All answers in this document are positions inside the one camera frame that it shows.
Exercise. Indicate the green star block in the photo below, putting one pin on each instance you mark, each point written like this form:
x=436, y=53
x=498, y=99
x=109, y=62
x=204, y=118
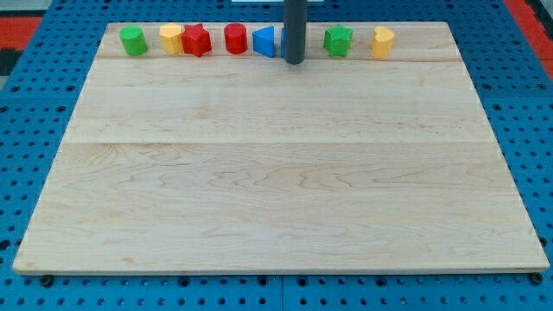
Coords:
x=337, y=40

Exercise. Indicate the red star block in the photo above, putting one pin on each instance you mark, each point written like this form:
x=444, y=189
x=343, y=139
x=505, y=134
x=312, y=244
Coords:
x=196, y=40

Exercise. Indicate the yellow heart block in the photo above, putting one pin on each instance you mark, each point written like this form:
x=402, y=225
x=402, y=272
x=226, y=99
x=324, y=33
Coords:
x=382, y=41

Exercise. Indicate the light wooden board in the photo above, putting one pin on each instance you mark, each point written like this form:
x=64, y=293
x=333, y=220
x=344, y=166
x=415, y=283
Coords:
x=227, y=164

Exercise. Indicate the blue triangle block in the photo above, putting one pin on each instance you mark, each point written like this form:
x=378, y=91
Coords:
x=263, y=41

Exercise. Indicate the blue cube block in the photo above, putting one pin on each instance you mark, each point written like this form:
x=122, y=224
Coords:
x=282, y=43

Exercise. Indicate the red cylinder block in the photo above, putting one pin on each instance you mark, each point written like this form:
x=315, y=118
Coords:
x=235, y=38

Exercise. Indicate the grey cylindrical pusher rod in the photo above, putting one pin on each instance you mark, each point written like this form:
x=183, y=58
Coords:
x=294, y=26

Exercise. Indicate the yellow pentagon block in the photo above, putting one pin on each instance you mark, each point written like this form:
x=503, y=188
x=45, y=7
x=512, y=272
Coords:
x=170, y=36

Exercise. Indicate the green cylinder block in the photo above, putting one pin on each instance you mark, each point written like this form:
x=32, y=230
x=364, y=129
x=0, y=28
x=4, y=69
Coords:
x=133, y=40

